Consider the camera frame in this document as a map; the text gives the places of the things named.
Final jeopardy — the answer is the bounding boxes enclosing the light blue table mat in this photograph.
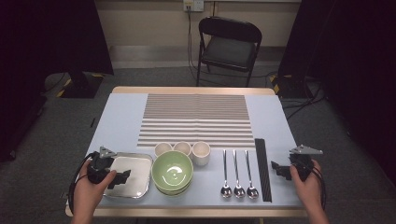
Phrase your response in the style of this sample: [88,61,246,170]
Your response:
[65,92,304,209]

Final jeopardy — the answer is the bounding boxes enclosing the person's right hand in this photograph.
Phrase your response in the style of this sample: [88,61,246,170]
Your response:
[289,161,325,206]

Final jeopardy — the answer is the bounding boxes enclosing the square white plate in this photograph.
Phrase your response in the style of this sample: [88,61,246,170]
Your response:
[102,152,153,200]

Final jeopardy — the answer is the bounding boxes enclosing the row of black chopsticks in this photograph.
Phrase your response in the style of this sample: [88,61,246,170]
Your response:
[254,138,273,203]

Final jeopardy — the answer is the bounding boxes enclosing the black floor cables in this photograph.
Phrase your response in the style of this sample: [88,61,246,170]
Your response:
[279,78,328,122]

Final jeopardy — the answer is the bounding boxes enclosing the person's left hand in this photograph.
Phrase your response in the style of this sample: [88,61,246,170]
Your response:
[73,159,118,208]

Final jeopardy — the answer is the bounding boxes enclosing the white ceramic cup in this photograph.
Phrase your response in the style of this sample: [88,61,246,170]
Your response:
[154,142,174,158]
[173,141,192,158]
[191,141,212,167]

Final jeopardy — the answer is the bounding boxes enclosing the long metal spoon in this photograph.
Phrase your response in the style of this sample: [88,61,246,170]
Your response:
[219,149,233,199]
[232,149,247,199]
[244,149,260,200]

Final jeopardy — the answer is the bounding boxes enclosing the black folding chair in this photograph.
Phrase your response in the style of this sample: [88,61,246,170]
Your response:
[195,16,263,88]

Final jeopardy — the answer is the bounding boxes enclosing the black stand base striped tape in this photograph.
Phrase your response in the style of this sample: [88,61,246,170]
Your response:
[55,68,106,99]
[269,74,312,100]

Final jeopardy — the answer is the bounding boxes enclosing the black curtain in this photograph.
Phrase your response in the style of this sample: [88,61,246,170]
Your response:
[277,0,396,188]
[0,0,115,162]

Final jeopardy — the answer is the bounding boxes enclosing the striped placemat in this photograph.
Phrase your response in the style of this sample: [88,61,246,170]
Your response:
[136,93,256,148]

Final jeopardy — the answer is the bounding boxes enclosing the white wall outlet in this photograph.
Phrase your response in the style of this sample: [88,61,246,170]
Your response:
[182,0,205,13]

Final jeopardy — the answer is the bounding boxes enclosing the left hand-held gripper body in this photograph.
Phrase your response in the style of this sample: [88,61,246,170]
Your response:
[87,146,118,185]

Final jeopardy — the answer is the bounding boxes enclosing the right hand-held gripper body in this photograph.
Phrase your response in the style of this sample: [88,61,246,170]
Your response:
[289,144,324,182]

